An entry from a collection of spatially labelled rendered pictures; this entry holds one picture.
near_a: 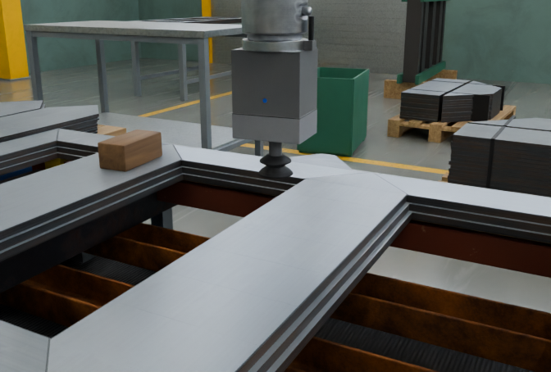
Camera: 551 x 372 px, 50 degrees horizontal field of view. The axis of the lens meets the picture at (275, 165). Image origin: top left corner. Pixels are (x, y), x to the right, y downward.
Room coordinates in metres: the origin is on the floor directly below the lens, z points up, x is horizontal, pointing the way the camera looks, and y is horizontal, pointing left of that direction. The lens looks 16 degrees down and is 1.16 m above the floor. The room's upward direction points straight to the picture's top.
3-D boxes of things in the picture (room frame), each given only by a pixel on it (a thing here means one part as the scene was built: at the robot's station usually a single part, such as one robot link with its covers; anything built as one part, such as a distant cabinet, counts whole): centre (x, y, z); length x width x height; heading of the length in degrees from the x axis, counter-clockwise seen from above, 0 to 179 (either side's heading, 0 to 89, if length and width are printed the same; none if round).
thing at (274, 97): (0.71, -0.01, 1.05); 0.10 x 0.09 x 0.16; 158
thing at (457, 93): (5.18, -1.59, 0.18); 1.20 x 0.80 x 0.37; 149
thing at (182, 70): (7.36, 0.98, 0.43); 1.66 x 0.84 x 0.85; 152
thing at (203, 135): (4.13, 0.90, 0.48); 1.50 x 0.70 x 0.95; 62
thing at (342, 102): (4.55, -0.43, 0.29); 0.61 x 0.46 x 0.57; 161
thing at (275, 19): (0.70, 0.00, 1.13); 0.08 x 0.08 x 0.05
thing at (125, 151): (1.09, 0.27, 0.87); 0.12 x 0.06 x 0.05; 157
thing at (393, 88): (7.23, -1.79, 0.58); 1.60 x 0.60 x 1.17; 155
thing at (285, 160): (0.70, 0.00, 0.96); 0.04 x 0.04 x 0.02
